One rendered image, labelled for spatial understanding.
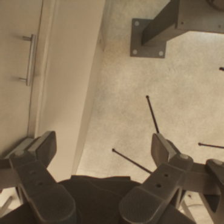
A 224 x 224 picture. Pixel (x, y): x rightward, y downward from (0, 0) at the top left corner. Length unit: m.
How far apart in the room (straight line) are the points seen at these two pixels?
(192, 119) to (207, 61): 0.54
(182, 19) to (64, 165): 0.69
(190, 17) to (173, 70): 0.99
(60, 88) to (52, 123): 0.15
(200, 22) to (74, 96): 0.48
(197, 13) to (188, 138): 1.34
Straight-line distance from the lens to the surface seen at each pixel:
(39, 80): 0.63
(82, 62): 0.61
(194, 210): 1.60
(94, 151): 1.62
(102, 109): 1.45
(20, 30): 0.53
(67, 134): 0.68
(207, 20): 0.58
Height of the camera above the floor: 1.40
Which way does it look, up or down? 74 degrees down
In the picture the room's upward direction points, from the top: 177 degrees clockwise
